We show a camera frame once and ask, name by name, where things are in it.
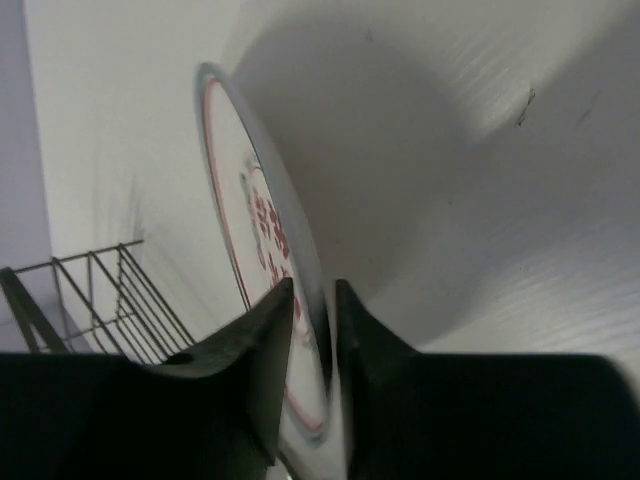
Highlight wire dish rack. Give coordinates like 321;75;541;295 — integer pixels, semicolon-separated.
1;240;195;364

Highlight white plate red characters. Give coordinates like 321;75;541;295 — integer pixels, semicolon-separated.
192;60;351;480

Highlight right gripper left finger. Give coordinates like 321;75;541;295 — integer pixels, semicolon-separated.
1;279;294;479

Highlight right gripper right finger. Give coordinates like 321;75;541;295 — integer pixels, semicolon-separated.
335;280;639;479

